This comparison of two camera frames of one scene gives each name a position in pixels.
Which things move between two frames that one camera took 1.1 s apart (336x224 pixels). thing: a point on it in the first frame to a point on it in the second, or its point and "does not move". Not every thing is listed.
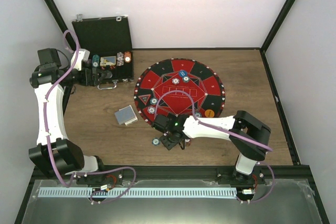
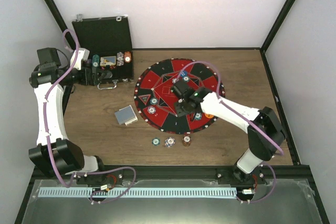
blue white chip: (150, 109) does not move
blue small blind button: (182, 73) does not move
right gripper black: (168, 145) to (180, 113)
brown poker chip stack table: (188, 142) does not move
